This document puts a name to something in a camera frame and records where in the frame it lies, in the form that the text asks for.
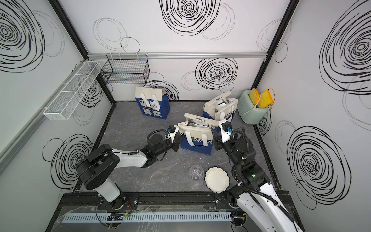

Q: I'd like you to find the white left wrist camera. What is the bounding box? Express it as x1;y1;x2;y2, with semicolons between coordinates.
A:
167;125;179;143

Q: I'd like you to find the right yellow toast slice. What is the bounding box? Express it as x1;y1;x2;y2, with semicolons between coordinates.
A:
258;89;274;109

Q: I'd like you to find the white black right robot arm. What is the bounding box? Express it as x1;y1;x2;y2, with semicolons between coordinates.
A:
213;127;302;232

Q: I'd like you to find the white slotted cable duct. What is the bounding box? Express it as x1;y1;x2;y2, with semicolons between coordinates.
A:
62;212;231;224

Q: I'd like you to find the blue cream takeout bag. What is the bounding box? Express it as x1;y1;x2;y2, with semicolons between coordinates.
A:
177;113;219;156
203;91;238;122
135;87;171;119

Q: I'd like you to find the white scalloped plate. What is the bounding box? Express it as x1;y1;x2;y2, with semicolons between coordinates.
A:
205;167;230;193

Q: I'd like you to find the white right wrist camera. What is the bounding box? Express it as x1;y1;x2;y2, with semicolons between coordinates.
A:
219;119;233;143

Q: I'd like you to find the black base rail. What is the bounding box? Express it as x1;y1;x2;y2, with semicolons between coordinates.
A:
57;191;237;211

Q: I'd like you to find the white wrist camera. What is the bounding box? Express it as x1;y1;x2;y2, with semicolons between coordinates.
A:
219;119;233;143
167;125;179;143

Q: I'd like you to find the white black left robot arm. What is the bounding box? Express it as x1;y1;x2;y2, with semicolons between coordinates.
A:
76;126;186;204

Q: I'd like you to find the clear plastic cup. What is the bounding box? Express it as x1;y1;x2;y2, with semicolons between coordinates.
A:
189;165;204;181

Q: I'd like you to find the left yellow toast slice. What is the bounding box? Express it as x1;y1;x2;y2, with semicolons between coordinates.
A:
249;89;260;106

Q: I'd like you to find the black wire basket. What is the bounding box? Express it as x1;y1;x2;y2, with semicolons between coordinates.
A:
100;53;150;86

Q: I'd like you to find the white mesh wall shelf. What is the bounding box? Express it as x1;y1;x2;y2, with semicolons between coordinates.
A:
43;61;102;120

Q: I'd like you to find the mint green toaster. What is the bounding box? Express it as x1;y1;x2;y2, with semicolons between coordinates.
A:
237;90;268;125

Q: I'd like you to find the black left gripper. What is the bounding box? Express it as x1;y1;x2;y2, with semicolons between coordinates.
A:
154;133;185;158

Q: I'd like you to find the yellow toast slice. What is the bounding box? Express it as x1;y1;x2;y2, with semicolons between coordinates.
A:
258;89;274;109
249;89;260;106

